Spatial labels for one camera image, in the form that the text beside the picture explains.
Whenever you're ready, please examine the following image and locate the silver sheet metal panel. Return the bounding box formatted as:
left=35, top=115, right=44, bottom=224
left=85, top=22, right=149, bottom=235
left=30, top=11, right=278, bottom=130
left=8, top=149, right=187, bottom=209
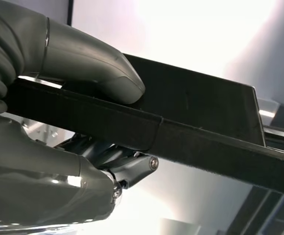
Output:
left=0, top=112, right=75, bottom=144

